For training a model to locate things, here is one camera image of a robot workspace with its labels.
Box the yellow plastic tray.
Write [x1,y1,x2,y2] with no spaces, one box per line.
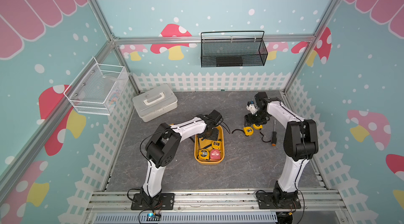
[194,126,225,165]

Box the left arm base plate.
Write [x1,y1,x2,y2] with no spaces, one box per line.
[130,192,175,210]

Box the black orange screwdriver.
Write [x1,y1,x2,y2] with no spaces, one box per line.
[271,120,277,146]

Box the black wire mesh basket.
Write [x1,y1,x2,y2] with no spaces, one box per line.
[201,30,268,67]

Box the white wire mesh basket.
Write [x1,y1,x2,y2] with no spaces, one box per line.
[64,58,129,116]

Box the pink tape measure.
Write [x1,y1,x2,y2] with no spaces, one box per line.
[210,149,222,162]

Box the white plastic storage case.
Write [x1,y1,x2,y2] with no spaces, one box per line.
[132,84,178,123]

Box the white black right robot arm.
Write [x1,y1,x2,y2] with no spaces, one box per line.
[243,91,319,204]

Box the green circuit board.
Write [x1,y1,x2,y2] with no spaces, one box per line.
[145,212,162,221]

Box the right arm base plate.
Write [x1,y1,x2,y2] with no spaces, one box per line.
[255,190,302,211]

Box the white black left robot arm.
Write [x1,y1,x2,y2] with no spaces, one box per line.
[141,110,222,199]

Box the grey slotted cable duct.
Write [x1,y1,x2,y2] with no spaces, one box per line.
[93,211,278,224]

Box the yellow tape measure front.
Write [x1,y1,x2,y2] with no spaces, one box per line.
[197,149,210,162]

